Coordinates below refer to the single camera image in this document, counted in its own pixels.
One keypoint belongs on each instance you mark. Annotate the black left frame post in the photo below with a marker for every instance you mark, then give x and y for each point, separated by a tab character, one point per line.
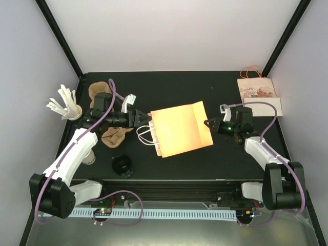
50	19

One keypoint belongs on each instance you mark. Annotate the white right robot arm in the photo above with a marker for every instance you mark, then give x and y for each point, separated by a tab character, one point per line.
275	166

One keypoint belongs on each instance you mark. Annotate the white paper coffee cup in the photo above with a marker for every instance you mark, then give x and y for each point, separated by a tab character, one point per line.
89	158

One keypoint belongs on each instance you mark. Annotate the light blue cable duct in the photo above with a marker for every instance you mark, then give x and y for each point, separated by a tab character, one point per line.
222	215

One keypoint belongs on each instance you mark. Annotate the printed paper bag orange handles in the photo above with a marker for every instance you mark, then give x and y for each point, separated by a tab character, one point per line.
254	87

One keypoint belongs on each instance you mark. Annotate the black frame post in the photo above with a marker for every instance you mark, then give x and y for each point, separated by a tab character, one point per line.
287	33
50	19

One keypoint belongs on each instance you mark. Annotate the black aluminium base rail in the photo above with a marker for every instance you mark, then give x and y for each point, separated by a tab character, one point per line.
224	193

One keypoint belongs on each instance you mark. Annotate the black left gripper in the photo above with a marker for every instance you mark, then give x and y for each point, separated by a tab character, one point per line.
135	115

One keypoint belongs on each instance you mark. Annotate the stack of pulp cup carriers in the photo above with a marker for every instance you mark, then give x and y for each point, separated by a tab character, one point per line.
98	92

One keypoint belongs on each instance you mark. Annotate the brown paper takeout bag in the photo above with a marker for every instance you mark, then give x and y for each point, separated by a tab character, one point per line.
176	130

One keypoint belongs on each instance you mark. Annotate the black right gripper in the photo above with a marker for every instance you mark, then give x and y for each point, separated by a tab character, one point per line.
216	126

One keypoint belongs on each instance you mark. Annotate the stack of black cup lids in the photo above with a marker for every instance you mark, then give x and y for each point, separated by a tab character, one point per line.
122	166

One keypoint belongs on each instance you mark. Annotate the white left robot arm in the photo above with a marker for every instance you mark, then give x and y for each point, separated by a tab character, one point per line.
52	192

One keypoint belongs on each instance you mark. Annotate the cup of white wrapped stirrers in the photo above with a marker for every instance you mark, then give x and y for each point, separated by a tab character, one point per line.
71	111

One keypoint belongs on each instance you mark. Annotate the brown pulp cup carrier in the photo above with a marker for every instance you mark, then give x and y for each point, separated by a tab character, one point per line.
114	136

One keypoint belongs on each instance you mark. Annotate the black right frame post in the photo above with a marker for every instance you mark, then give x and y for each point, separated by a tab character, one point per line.
287	33

